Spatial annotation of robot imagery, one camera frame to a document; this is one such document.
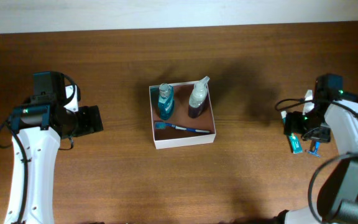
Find teal toothpaste tube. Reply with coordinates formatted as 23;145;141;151
280;111;303;154

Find blue disposable razor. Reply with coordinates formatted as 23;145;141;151
307;141;321;157

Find blue white toothbrush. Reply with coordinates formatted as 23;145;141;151
155;121;211;134

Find teal Listerine mouthwash bottle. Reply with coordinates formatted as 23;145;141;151
158;83;175;120

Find clear foam pump bottle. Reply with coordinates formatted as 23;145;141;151
188;76;210;118

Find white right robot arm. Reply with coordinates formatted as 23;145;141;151
275;73;358;223

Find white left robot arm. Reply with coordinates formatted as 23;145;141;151
3;71;103;223

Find pink white cardboard box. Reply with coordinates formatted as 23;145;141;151
149;82;216;149

